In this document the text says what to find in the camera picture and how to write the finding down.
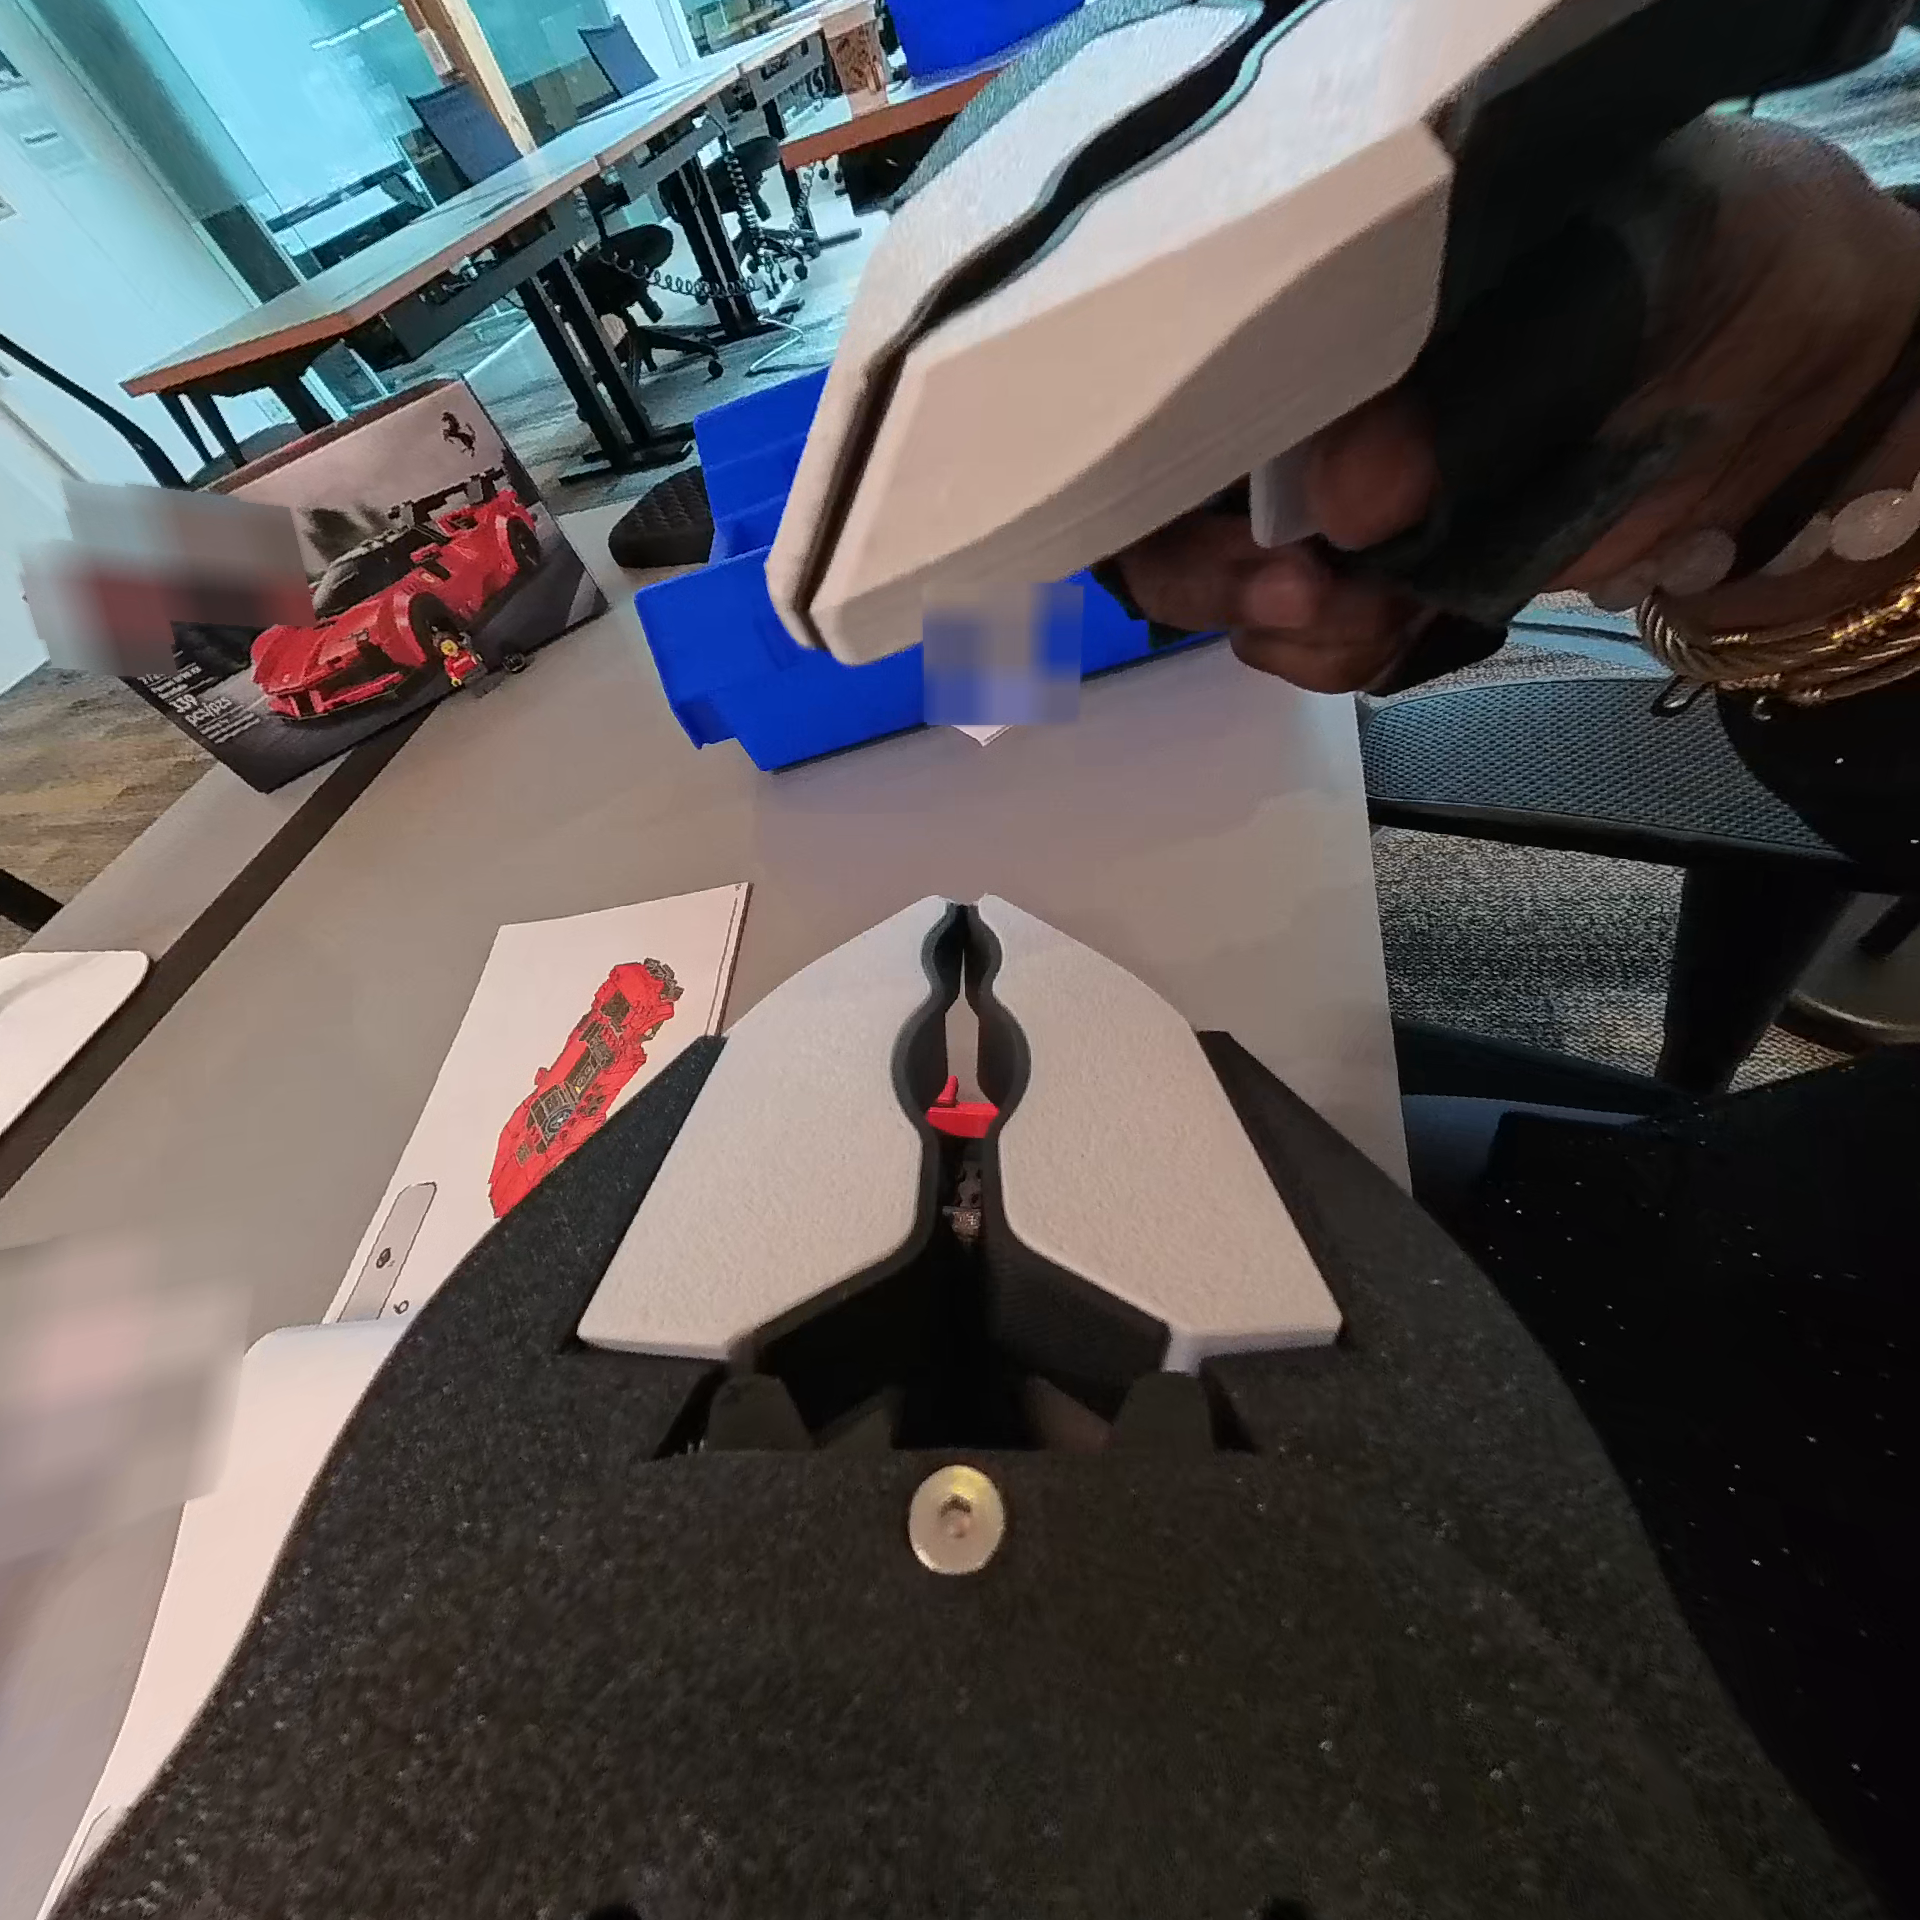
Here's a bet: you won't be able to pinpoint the gold bangle bracelets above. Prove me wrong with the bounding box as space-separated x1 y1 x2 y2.
1635 576 1920 710

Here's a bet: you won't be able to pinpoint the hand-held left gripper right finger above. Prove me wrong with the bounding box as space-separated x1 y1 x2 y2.
966 896 1346 1376

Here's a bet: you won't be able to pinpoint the lego set cardboard box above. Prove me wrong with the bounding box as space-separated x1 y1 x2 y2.
120 375 608 793

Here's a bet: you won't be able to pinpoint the small blue storage bin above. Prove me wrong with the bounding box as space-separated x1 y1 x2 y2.
885 0 1087 80

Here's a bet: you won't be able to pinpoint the white bead bracelet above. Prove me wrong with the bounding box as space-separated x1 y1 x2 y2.
1592 477 1920 605

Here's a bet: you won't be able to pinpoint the person's right hand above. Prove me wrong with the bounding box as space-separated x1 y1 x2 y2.
1103 119 1920 698

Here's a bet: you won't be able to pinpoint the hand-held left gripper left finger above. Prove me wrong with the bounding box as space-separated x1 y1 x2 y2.
576 896 970 1366

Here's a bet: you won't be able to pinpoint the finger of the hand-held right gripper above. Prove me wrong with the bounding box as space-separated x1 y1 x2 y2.
831 0 1311 376
766 0 1789 670

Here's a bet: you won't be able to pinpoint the lego instruction booklet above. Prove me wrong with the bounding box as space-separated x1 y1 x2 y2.
31 882 753 1920

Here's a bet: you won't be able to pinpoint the white tabletop stand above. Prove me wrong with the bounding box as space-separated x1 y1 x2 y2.
0 949 153 1136

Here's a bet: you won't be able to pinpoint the blue plastic storage bin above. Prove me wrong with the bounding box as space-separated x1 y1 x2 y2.
633 362 1222 777

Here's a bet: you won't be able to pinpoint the black quilted pad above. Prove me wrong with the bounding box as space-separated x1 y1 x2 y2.
608 464 711 570

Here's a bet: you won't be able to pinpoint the black mesh office chair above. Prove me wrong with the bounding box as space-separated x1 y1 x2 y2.
1358 645 1920 1096

